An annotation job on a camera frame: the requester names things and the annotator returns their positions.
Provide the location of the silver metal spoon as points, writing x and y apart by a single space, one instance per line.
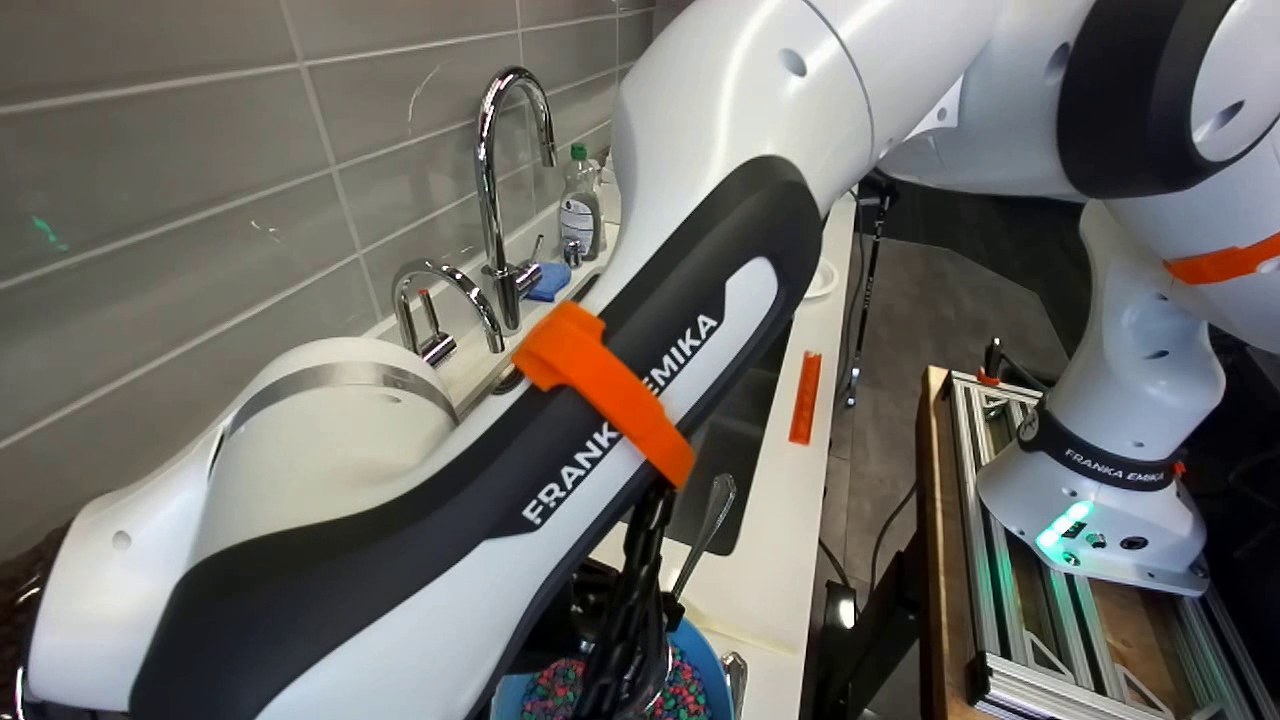
705 529

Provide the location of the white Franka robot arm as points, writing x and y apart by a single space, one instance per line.
401 534

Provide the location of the blue sponge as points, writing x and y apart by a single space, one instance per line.
545 283

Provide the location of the clear bottle with green cap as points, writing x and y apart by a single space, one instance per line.
578 221

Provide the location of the orange tape strip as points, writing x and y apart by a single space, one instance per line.
807 399

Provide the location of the tall chrome faucet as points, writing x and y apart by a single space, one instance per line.
490 203

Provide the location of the small chrome faucet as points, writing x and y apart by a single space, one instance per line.
426 313

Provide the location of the wooden base board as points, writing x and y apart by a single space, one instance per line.
937 563

